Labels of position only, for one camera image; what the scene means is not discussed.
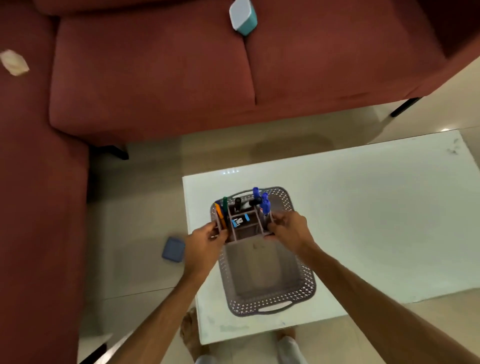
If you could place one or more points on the crumpled white paper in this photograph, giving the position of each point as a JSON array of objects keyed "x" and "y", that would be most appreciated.
[{"x": 14, "y": 62}]

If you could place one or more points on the person's left foot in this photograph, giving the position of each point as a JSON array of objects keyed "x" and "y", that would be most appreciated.
[{"x": 191, "y": 333}]

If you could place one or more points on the person's right thumb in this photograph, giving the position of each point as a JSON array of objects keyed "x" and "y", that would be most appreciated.
[{"x": 272, "y": 234}]

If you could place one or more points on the grey compartment desk organizer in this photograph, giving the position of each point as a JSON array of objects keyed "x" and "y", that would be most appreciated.
[{"x": 245, "y": 225}]

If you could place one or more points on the grey perforated plastic basket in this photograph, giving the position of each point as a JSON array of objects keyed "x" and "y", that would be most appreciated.
[{"x": 262, "y": 273}]

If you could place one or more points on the orange pen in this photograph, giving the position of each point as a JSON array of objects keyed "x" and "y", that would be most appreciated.
[{"x": 220, "y": 216}]

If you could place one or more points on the white glass table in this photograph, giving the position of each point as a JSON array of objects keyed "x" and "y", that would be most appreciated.
[{"x": 337, "y": 225}]

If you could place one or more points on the person's right foot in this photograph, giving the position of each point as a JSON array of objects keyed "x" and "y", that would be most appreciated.
[{"x": 285, "y": 333}]

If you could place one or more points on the green marker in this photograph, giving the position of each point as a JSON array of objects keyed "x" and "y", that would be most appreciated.
[{"x": 225, "y": 208}]

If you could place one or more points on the blue and black small item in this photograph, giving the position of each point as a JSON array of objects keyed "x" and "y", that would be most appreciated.
[{"x": 240, "y": 220}]

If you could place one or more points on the person's foot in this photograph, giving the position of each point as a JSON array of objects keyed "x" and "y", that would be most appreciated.
[
  {"x": 191, "y": 333},
  {"x": 285, "y": 333}
]

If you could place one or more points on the person's right hand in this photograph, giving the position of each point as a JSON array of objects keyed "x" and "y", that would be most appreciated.
[{"x": 292, "y": 230}]

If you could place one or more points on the white and teal box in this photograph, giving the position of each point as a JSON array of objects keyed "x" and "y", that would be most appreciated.
[{"x": 243, "y": 15}]

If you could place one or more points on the person's left hand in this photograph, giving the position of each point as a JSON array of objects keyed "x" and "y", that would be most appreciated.
[{"x": 200, "y": 247}]

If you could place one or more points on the person's left thumb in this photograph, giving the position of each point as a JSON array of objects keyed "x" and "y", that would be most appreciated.
[{"x": 221, "y": 234}]

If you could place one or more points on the person's left forearm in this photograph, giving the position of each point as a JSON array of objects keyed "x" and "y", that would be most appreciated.
[{"x": 153, "y": 318}]

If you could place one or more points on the blue marker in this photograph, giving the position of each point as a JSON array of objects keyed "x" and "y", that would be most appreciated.
[
  {"x": 256, "y": 192},
  {"x": 265, "y": 204}
]

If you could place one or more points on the black marker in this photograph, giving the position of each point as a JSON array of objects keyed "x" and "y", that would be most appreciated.
[
  {"x": 255, "y": 201},
  {"x": 237, "y": 205}
]

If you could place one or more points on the person's right forearm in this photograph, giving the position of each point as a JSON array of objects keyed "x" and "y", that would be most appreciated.
[{"x": 382, "y": 307}]

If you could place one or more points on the red fabric sofa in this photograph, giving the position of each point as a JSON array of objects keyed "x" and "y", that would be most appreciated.
[{"x": 150, "y": 93}]

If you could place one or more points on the blue square lid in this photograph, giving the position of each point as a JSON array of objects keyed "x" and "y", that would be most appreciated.
[{"x": 174, "y": 249}]

